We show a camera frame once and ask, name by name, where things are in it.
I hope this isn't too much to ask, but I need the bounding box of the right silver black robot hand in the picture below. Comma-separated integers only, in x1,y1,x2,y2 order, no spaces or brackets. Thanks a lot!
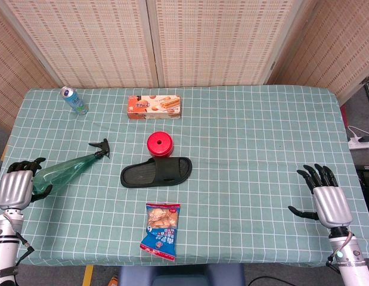
287,163,353,229

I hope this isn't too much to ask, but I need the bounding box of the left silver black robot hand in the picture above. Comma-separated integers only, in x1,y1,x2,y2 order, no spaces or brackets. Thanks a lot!
0,157,54,213

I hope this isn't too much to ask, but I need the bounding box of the green spray bottle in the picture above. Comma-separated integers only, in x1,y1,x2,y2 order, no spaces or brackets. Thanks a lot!
31,138,111,196

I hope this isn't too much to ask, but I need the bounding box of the black box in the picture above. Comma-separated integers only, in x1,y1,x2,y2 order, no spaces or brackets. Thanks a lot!
355,163,369,206

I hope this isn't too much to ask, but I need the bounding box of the white power strip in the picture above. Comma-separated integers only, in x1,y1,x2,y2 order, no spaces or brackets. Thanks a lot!
347,137,369,150

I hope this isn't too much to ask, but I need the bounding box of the blue white drink can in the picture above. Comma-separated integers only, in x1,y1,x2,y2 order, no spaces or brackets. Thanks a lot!
60,86,89,116

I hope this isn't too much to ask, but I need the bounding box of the green checked tablecloth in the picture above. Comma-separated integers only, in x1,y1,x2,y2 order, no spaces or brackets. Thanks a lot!
0,85,369,268

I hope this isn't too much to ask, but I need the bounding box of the black rubber slipper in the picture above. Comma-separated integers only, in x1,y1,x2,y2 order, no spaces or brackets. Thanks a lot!
120,157,193,188

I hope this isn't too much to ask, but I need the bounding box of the blue snack bag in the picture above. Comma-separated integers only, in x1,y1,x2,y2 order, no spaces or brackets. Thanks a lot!
139,203,181,262

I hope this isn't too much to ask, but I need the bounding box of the red round container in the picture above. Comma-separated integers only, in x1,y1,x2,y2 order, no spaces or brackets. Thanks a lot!
147,131,175,158

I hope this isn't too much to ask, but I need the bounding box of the orange biscuit box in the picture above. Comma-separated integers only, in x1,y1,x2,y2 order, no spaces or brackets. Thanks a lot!
127,95,182,120

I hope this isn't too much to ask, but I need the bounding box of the blue chair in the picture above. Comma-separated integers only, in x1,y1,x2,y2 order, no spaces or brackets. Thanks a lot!
117,263,246,286

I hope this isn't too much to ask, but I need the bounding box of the bamboo folding screen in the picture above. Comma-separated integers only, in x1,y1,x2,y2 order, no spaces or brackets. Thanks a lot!
0,0,369,132

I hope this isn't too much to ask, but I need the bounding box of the white power cable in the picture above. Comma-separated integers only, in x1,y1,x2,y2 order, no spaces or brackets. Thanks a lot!
346,125,367,141

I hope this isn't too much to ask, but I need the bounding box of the black floor cable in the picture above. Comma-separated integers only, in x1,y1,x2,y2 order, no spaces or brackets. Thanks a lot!
249,275,292,286

